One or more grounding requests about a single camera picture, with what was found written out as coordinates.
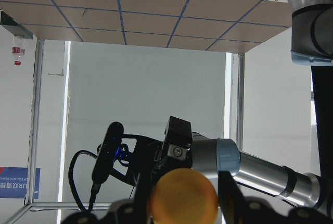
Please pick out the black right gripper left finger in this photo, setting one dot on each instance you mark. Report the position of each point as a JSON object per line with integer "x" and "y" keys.
{"x": 122, "y": 211}

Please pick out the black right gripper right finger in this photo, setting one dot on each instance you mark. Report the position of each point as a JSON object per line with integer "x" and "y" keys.
{"x": 236, "y": 208}

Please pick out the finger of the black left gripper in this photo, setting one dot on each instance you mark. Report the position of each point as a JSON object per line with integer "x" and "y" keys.
{"x": 178, "y": 138}

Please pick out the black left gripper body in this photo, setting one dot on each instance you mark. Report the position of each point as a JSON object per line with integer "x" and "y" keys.
{"x": 152, "y": 159}

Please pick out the yellow push button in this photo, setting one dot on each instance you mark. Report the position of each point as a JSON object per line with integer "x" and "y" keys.
{"x": 183, "y": 196}

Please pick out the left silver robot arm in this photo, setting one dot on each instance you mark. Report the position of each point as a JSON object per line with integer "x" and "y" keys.
{"x": 208, "y": 156}

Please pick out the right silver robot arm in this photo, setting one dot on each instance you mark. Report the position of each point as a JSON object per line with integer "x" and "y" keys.
{"x": 311, "y": 45}

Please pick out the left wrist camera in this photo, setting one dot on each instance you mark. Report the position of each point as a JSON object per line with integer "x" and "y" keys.
{"x": 107, "y": 153}

